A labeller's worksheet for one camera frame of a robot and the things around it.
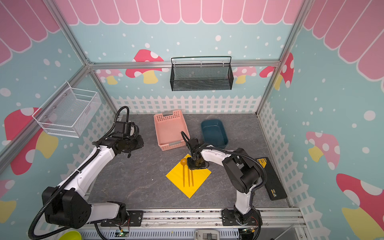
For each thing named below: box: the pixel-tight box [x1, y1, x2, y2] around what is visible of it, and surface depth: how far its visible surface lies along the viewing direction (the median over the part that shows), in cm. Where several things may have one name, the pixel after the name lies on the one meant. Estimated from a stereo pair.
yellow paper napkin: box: [166, 153, 212, 199], surface depth 89 cm
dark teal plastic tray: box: [201, 119, 229, 149], surface depth 111 cm
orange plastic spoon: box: [180, 158, 188, 188], surface depth 96 cm
